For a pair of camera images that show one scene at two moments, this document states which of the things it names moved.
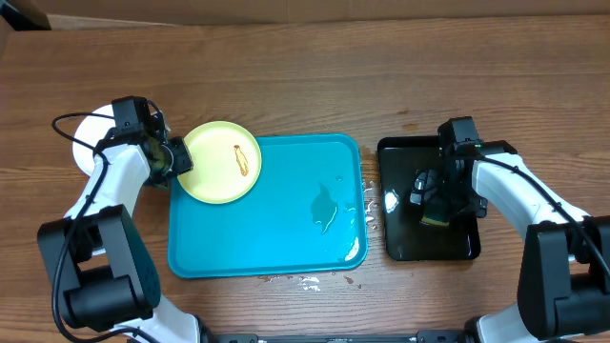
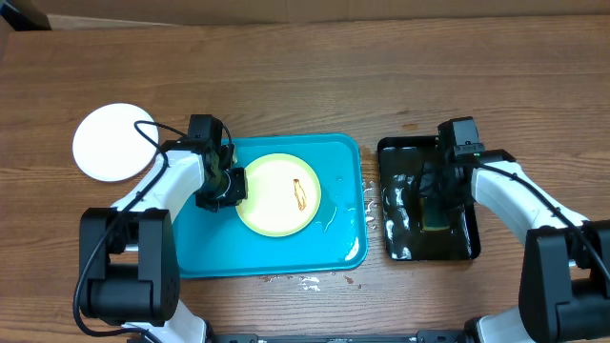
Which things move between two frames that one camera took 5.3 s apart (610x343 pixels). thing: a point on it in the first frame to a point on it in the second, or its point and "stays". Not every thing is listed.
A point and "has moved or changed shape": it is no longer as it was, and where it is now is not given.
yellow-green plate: [226, 162] has moved or changed shape
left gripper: [184, 161] to [239, 176]
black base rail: [423, 336] stays
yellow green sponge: [435, 218] has moved or changed shape
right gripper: [478, 209] stays
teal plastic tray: [305, 212] stays
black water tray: [408, 237] stays
